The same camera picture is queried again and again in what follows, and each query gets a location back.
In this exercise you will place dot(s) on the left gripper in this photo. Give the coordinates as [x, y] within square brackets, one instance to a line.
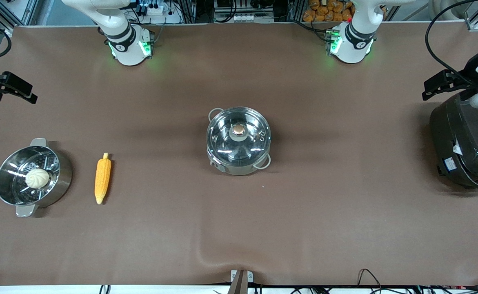
[470, 72]

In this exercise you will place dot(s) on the grey table clamp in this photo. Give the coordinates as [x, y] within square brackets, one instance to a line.
[241, 279]

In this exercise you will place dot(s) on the yellow corn cob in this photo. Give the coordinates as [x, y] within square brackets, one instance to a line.
[102, 179]

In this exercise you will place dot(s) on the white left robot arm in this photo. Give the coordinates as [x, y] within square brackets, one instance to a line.
[353, 41]

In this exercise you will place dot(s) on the steel steamer pot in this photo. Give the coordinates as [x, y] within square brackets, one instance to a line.
[55, 183]

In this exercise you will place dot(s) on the bag of bread rolls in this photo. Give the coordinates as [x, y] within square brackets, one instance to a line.
[324, 12]

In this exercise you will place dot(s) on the glass pot lid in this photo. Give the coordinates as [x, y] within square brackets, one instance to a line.
[238, 136]

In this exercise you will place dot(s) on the steel cooking pot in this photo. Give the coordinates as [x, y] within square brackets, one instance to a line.
[238, 168]

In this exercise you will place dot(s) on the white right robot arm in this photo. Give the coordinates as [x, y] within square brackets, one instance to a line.
[126, 43]

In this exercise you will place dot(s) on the brown table mat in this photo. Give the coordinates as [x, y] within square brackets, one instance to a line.
[304, 224]

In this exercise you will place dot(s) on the white power strip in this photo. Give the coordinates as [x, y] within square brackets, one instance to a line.
[161, 10]
[247, 17]

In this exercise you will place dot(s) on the black rice cooker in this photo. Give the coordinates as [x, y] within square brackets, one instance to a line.
[467, 143]

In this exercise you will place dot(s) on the white steamed bun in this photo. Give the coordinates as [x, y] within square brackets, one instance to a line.
[37, 178]

